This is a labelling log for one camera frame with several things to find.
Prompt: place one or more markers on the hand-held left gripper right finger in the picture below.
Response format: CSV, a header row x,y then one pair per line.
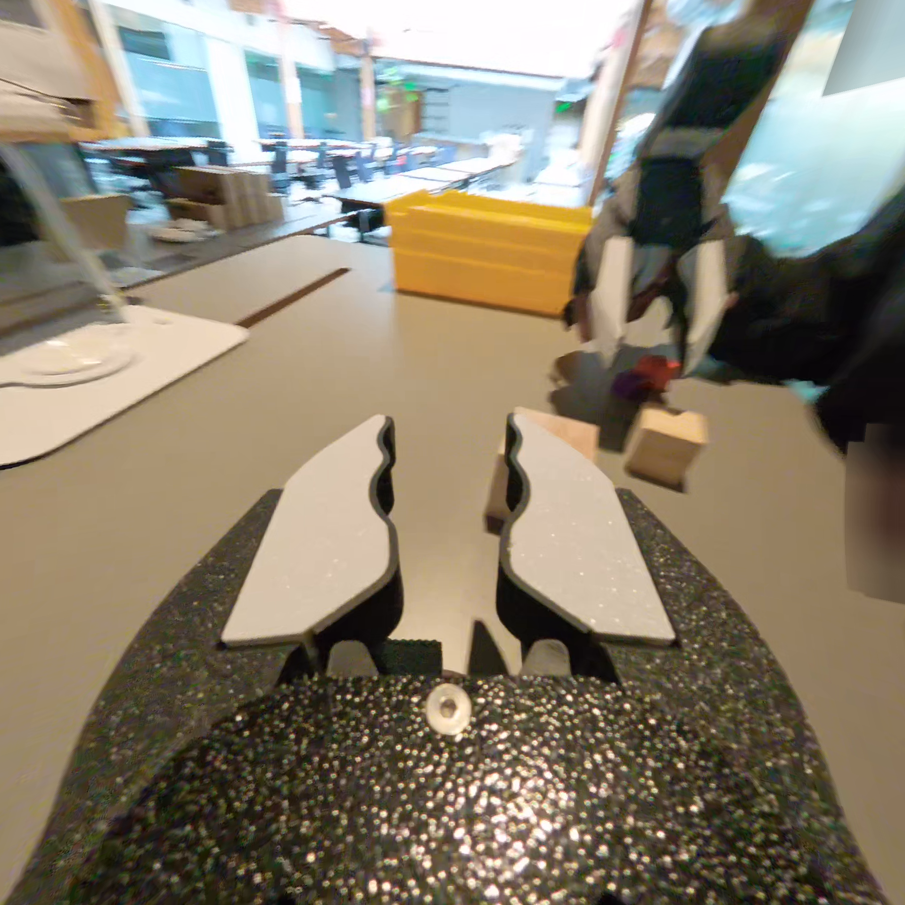
x,y
587,551

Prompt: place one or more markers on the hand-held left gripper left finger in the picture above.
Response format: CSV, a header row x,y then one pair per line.
x,y
318,544

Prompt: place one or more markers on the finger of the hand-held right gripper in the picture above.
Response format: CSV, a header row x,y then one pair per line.
x,y
707,304
611,297

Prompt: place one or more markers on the red wooden cube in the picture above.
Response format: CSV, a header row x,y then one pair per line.
x,y
654,371

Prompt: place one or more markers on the small purple wooden cube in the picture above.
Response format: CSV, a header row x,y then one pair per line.
x,y
626,387

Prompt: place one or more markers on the natural wooden cube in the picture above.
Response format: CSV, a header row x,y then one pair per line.
x,y
565,435
664,445

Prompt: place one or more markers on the yellow plastic bin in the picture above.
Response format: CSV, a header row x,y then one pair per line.
x,y
481,261

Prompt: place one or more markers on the rows of office tables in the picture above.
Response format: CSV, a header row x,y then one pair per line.
x,y
396,187

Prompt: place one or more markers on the white folding document stand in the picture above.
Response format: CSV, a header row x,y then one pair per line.
x,y
141,367

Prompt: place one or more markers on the rows of black office chairs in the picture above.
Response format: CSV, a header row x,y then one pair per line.
x,y
343,170

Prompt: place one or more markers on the crumpled clear plastic wrap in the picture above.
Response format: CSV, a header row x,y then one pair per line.
x,y
180,232

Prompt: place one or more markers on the pile of cardboard boxes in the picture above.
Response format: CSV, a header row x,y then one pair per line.
x,y
212,184

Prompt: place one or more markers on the small empty wooden board stand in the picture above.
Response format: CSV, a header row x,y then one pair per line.
x,y
99,219

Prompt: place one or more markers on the wooden backing board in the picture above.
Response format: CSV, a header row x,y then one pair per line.
x,y
106,85

